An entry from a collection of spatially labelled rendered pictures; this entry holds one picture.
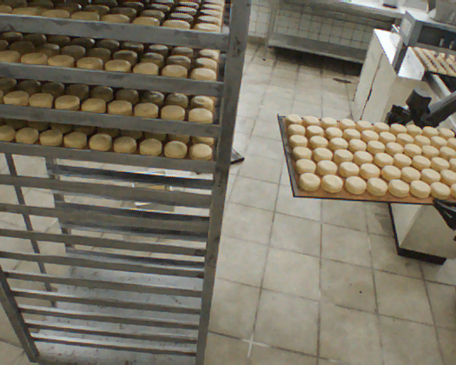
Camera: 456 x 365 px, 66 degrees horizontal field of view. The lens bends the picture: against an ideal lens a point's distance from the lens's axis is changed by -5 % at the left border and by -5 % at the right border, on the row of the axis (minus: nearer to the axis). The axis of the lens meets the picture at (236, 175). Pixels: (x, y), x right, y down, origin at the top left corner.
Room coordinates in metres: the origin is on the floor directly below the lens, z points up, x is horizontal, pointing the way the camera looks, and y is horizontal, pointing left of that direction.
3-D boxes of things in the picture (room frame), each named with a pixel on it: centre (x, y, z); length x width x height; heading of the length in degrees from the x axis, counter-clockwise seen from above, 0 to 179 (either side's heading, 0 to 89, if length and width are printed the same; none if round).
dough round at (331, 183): (0.72, -0.23, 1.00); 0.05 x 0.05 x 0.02
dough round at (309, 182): (0.72, -0.18, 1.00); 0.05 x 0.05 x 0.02
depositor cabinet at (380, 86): (2.80, -1.32, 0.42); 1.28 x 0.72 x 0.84; 173
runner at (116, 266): (0.64, 0.34, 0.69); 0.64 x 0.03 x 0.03; 95
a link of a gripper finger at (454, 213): (0.69, -0.53, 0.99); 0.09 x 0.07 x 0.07; 50
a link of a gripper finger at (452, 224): (0.69, -0.53, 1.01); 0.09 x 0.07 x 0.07; 50
